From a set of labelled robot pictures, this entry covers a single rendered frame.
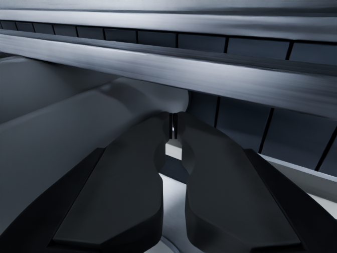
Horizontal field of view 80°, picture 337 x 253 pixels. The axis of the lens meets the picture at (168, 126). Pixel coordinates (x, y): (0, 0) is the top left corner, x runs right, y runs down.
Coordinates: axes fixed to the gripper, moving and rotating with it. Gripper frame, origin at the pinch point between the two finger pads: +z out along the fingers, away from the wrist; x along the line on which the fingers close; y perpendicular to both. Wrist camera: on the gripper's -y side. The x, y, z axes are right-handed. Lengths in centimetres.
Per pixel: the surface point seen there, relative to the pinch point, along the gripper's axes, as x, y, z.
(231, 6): 4.9, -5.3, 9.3
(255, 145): 6.5, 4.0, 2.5
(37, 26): -15.6, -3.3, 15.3
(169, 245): -0.2, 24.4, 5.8
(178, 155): 0.5, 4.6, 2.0
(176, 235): 0.8, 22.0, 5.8
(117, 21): -4.9, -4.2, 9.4
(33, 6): -20.4, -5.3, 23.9
